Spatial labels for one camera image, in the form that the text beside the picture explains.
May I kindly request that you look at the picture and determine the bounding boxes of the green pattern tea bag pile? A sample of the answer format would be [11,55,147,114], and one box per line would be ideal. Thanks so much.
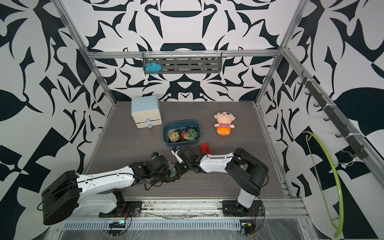
[166,164,180,183]

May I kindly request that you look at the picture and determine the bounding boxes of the red long tea sachet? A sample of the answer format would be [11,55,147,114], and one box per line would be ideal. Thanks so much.
[199,143,212,155]

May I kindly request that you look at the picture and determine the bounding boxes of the green label tea bag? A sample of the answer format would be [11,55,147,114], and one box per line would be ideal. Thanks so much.
[185,128,200,141]

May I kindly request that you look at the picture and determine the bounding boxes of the yellow label tea bag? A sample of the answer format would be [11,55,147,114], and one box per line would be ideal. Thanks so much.
[167,129,180,143]

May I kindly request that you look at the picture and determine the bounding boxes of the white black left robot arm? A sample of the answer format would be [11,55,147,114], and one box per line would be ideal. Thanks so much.
[38,155,169,226]

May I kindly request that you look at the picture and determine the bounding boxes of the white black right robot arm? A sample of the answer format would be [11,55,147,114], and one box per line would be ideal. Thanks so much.
[171,146,269,210]

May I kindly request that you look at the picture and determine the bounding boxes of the teal plastic storage box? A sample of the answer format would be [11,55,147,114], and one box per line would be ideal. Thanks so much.
[163,120,202,147]

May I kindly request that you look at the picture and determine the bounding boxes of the plush doll orange pants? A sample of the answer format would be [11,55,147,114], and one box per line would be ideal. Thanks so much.
[214,112,236,136]

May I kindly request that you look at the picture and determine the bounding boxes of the small blue cream drawer cabinet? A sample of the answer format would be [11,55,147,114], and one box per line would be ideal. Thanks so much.
[131,96,163,129]

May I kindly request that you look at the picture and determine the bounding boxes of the blue crumpled item on shelf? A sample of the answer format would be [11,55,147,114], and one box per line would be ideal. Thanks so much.
[145,63,163,75]

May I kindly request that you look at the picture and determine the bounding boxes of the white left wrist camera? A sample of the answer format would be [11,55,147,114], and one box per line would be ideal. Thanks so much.
[151,152,160,160]

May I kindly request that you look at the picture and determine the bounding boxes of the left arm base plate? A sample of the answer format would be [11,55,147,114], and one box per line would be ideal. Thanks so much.
[99,201,143,218]

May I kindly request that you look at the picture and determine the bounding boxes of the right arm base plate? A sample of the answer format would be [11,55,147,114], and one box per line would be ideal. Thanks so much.
[222,200,264,217]

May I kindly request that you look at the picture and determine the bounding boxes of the grey perforated wall shelf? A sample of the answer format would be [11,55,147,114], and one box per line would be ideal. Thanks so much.
[142,51,223,74]

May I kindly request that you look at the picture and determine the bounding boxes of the green curved hose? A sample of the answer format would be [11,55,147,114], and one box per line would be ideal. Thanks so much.
[302,130,345,238]

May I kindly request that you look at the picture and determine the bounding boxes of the black wall hook rail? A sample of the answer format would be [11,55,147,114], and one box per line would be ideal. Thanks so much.
[300,72,369,160]

